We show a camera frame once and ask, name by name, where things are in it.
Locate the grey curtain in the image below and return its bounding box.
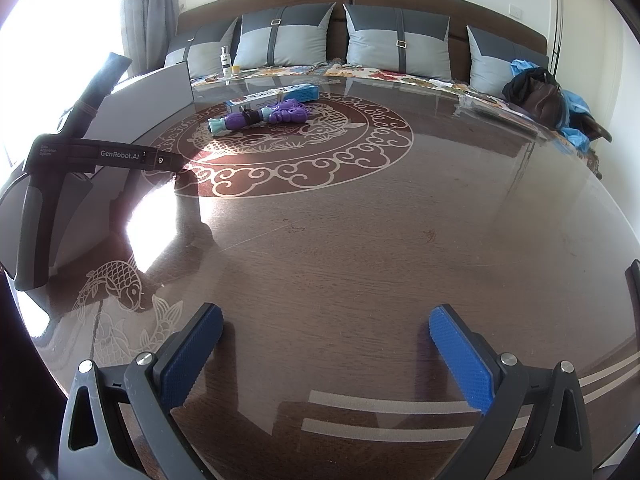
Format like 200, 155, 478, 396
120, 0, 181, 68

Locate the brown patterned glass desktop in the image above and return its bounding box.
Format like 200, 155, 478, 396
10, 75, 640, 480

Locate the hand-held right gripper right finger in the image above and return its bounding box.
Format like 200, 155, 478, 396
428, 304, 606, 480

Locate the grey storage box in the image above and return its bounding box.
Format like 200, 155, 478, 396
0, 60, 196, 281

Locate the purple and teal toy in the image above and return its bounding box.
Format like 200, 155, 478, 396
207, 100, 312, 137

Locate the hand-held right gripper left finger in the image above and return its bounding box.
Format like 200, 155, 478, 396
59, 302, 226, 480

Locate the blue toothpaste box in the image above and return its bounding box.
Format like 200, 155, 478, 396
225, 83, 321, 115

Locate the floral sofa blanket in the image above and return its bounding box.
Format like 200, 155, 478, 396
190, 60, 601, 176

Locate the dark brown handbag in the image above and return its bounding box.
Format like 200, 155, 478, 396
502, 67, 566, 126

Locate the clear plastic sleeve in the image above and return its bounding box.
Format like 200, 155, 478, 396
452, 92, 538, 133

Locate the grey two-tone cushion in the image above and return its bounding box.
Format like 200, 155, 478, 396
164, 17, 241, 78
466, 25, 548, 93
232, 2, 337, 68
343, 4, 451, 81

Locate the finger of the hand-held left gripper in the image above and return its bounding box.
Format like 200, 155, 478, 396
59, 51, 134, 136

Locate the black smartphone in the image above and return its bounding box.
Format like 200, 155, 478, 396
625, 258, 640, 311

